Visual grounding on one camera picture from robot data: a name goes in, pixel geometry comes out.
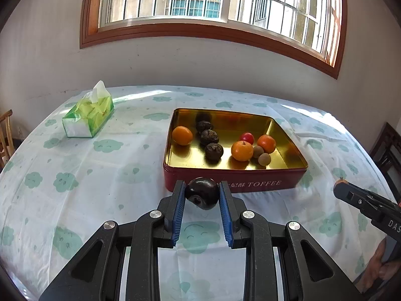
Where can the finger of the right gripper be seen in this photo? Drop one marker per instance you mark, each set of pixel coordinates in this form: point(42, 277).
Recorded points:
point(365, 201)

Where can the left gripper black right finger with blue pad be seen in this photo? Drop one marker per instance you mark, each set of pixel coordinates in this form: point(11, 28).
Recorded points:
point(281, 253)

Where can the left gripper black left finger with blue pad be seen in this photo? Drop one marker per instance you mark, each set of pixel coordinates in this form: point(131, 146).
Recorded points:
point(95, 271)

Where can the small dark round fruit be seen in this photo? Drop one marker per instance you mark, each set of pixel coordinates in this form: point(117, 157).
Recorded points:
point(203, 193)

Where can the orange mandarin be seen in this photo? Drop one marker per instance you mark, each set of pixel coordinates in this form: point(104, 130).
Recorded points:
point(242, 151)
point(267, 143)

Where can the red cherry tomato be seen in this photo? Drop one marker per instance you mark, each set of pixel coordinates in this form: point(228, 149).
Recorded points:
point(248, 137)

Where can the oval orange kumquat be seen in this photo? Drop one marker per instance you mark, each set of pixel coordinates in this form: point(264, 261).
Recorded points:
point(182, 135)

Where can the person's hand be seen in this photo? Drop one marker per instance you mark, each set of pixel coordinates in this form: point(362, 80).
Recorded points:
point(377, 268)

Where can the dark wooden chair right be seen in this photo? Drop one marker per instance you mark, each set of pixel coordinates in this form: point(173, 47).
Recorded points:
point(386, 156)

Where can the white cloud pattern tablecloth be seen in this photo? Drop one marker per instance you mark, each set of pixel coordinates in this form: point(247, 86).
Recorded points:
point(57, 191)

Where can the red gold toffee tin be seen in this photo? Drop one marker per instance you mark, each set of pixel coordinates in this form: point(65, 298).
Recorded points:
point(185, 163)

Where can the wooden chair left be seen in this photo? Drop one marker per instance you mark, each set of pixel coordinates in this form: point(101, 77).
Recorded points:
point(7, 148)

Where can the green tissue pack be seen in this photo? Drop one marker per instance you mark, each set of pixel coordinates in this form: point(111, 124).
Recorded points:
point(89, 114)

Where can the wooden framed window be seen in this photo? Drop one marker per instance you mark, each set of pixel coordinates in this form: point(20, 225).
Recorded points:
point(310, 31)

